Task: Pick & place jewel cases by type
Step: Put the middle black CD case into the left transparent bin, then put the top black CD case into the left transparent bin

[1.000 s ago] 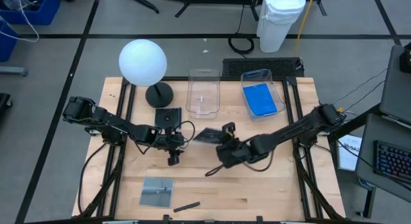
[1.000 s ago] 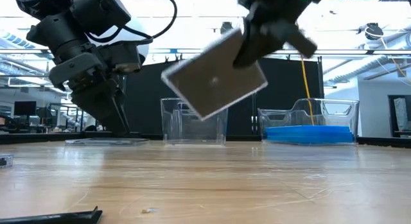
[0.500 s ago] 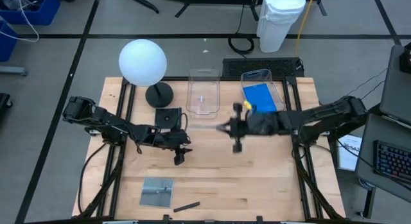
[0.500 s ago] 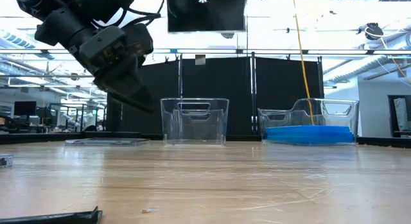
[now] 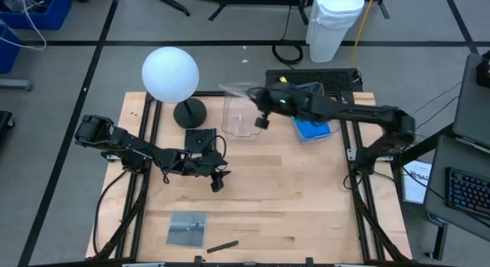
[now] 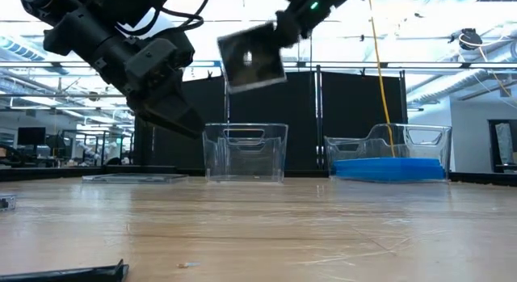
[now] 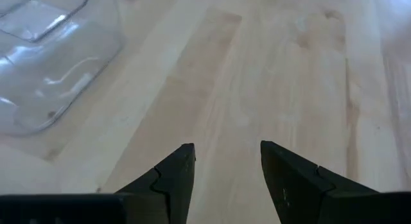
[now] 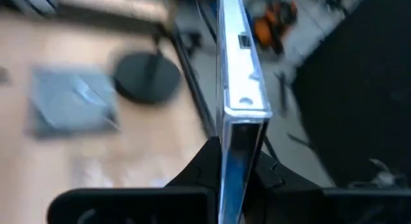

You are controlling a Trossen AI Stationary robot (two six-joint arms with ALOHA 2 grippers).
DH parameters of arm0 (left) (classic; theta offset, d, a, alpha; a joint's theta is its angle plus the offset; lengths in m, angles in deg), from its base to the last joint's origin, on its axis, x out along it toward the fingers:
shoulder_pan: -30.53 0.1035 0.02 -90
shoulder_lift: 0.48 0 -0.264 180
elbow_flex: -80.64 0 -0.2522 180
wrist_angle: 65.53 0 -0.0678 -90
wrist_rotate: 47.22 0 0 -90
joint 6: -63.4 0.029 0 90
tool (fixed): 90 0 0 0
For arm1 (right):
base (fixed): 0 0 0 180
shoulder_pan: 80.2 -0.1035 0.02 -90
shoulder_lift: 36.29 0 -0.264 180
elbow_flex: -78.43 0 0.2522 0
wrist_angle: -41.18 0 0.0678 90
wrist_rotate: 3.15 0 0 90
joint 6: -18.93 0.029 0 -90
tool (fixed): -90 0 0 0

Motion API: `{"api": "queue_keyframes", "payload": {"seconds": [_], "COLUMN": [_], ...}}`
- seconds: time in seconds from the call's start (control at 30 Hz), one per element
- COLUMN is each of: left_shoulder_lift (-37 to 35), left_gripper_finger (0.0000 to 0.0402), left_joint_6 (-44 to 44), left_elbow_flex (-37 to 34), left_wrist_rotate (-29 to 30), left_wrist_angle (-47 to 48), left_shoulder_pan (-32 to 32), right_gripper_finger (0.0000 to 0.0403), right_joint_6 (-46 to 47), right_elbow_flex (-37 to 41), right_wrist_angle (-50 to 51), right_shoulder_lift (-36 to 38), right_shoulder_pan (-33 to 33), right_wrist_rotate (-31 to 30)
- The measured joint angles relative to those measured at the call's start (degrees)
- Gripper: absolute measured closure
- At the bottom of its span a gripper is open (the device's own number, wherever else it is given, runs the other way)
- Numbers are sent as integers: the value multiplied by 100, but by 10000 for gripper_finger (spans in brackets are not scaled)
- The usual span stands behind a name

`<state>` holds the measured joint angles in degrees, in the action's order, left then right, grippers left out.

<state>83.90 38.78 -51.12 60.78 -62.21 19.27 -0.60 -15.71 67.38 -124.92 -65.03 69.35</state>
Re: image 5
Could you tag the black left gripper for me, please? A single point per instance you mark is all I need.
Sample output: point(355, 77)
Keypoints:
point(199, 165)

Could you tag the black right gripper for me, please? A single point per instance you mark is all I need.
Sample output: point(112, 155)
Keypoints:
point(279, 100)

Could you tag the blue plastic disc case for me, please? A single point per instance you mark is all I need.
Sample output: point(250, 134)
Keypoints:
point(312, 130)

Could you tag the clear plastic bin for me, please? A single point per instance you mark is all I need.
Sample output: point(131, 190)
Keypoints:
point(333, 127)
point(241, 129)

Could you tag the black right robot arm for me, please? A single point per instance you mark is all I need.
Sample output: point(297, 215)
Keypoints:
point(363, 112)

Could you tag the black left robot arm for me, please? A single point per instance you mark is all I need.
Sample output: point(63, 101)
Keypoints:
point(126, 144)

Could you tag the black plastic strip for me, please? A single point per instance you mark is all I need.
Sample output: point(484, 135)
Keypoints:
point(222, 246)

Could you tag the black perforated metal box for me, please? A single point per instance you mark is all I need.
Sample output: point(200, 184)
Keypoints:
point(337, 81)

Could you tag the white globe table lamp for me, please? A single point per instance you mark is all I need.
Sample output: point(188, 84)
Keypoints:
point(170, 73)

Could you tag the white trash can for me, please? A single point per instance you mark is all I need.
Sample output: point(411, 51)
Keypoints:
point(333, 26)

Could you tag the white printed paper sheet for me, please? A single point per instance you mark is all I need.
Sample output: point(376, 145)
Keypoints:
point(415, 183)

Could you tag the grey side desk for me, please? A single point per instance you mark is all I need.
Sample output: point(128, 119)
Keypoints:
point(436, 183)

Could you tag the grey laptop lid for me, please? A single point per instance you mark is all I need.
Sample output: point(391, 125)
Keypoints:
point(474, 106)

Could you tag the black backlit keyboard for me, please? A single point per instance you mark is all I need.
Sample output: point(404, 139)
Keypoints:
point(467, 190)

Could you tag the black floor object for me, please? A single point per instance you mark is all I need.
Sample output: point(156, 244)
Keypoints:
point(5, 125)

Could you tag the grey metal bar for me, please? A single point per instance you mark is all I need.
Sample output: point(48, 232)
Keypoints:
point(15, 85)

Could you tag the small black desk device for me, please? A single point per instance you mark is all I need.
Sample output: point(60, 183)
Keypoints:
point(483, 68)

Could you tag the large blue storage bin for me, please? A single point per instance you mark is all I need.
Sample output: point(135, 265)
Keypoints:
point(53, 14)

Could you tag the black aluminium table frame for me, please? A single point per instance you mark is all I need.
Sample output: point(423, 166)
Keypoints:
point(212, 94)

